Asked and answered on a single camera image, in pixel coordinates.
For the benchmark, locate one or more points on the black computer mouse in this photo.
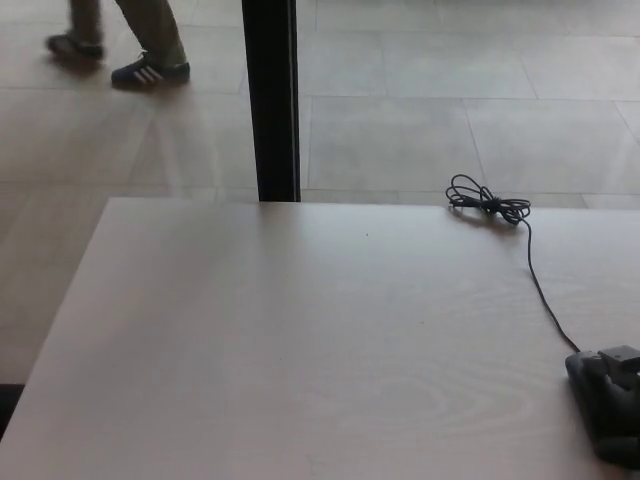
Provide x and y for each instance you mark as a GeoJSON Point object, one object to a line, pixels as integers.
{"type": "Point", "coordinates": [576, 371]}

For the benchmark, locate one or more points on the black upright post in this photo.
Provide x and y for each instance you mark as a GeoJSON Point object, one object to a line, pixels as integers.
{"type": "Point", "coordinates": [274, 100]}

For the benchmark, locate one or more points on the dark blue sneaker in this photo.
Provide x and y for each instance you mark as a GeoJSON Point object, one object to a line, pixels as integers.
{"type": "Point", "coordinates": [75, 46]}

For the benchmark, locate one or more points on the khaki trouser leg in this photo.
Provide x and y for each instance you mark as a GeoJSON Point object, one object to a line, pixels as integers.
{"type": "Point", "coordinates": [86, 20]}
{"type": "Point", "coordinates": [152, 25]}

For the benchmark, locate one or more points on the blue white-striped sneaker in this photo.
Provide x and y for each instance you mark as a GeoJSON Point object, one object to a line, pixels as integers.
{"type": "Point", "coordinates": [150, 74]}

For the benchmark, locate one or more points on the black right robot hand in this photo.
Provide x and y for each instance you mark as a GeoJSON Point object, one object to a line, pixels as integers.
{"type": "Point", "coordinates": [622, 400]}

